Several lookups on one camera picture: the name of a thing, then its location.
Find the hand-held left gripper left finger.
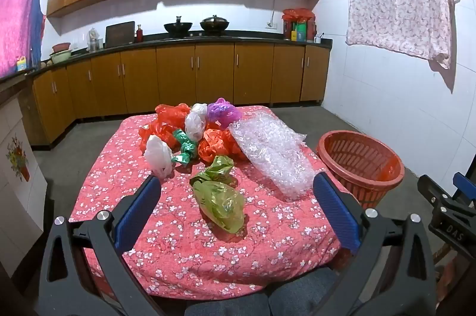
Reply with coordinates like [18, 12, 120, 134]
[38, 174, 168, 316]

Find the person's left leg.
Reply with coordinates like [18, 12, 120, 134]
[184, 292, 269, 316]

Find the red floral tablecloth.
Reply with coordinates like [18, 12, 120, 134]
[69, 106, 352, 302]

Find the person's leg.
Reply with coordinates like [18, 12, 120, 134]
[184, 292, 269, 316]
[266, 266, 339, 316]

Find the purple plastic bag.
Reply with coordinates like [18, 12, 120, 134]
[207, 98, 239, 127]

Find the dark green shiny bag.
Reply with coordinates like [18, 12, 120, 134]
[171, 129, 198, 164]

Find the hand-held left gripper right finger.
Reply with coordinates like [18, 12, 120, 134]
[312, 173, 436, 316]

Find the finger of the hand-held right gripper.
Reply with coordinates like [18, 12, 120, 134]
[417, 174, 476, 227]
[453, 172, 476, 203]

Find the white power cable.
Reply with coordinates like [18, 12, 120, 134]
[271, 0, 285, 25]

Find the black wok with lid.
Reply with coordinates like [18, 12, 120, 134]
[200, 15, 229, 32]

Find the light green plastic bag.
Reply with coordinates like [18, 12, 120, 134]
[191, 180, 246, 235]

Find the red plastic slotted basket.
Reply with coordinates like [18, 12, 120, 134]
[316, 130, 405, 210]

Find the red bag with goods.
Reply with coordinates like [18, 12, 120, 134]
[281, 7, 316, 42]

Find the pink and blue hanging cloth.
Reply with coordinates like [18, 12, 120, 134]
[0, 0, 45, 77]

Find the person's right leg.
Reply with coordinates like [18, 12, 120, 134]
[266, 266, 339, 316]

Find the white panel with flower picture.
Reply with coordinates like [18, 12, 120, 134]
[0, 95, 48, 253]

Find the clear bubble wrap sheet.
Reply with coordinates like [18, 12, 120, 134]
[228, 117, 317, 201]

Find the white plastic bag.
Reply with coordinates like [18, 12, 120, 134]
[144, 135, 175, 178]
[185, 103, 208, 142]

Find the wooden base cabinet row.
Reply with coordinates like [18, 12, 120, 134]
[32, 41, 331, 146]

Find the glass jar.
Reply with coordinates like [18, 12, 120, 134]
[87, 28, 103, 52]

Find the black kitchen countertop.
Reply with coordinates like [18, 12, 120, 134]
[0, 34, 332, 82]

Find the green printed plastic bag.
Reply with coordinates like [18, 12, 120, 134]
[190, 155, 237, 186]

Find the dark cutting board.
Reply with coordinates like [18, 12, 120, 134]
[105, 21, 135, 45]

